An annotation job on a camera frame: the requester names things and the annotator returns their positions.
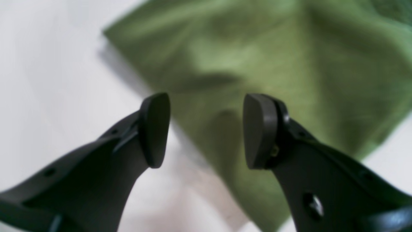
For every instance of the olive green T-shirt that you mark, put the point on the olive green T-shirt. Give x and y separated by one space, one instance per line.
342 67

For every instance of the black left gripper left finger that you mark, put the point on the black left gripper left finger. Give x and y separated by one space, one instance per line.
87 189

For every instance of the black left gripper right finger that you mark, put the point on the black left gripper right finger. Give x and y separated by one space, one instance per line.
326 190

